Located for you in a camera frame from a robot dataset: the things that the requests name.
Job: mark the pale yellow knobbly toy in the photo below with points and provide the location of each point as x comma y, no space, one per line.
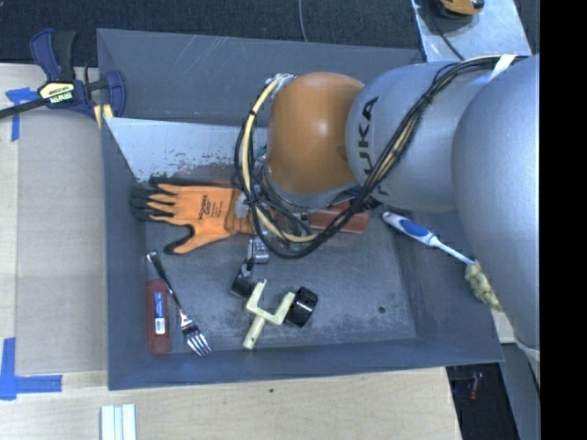
479,284

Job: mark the pale wood flat board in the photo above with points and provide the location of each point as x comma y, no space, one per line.
59,245

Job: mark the cream bracket with black wheels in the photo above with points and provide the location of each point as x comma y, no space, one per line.
261,312

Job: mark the blue and white toothbrush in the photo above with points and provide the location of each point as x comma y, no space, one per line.
415,229

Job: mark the red-brown flat block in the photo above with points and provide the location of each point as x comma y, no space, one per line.
357,222

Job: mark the orange and black work glove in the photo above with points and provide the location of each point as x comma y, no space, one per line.
202,209

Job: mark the silver metal fork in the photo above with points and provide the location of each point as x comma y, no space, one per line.
195,335

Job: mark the red block with blue label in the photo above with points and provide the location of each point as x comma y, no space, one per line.
158,337

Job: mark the grey metal bin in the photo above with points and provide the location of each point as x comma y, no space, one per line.
348,291

